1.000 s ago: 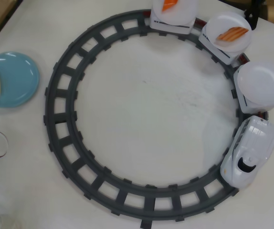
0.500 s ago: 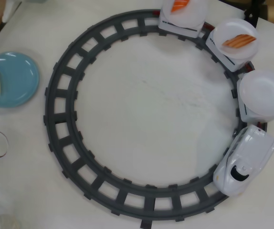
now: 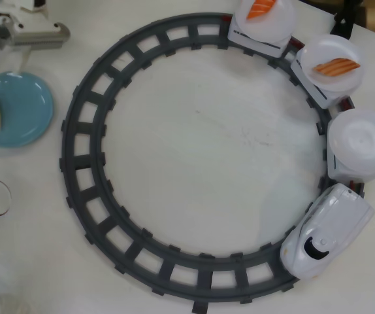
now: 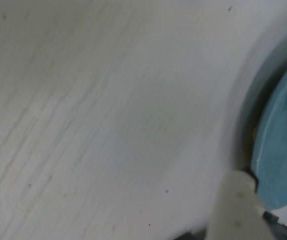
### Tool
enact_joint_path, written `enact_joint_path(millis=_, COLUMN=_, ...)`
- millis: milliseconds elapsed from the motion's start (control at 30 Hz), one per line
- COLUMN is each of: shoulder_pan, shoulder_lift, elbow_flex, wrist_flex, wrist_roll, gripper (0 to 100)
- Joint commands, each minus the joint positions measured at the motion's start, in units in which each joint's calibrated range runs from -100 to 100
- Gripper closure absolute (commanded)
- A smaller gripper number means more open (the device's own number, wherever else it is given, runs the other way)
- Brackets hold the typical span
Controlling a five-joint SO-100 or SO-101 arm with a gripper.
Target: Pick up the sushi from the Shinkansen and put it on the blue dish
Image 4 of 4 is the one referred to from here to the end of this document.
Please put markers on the blue round dish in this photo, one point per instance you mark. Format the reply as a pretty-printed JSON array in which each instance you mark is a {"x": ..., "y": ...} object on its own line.
[{"x": 278, "y": 150}]

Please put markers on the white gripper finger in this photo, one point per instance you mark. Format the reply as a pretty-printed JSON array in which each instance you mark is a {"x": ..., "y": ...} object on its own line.
[{"x": 233, "y": 212}]

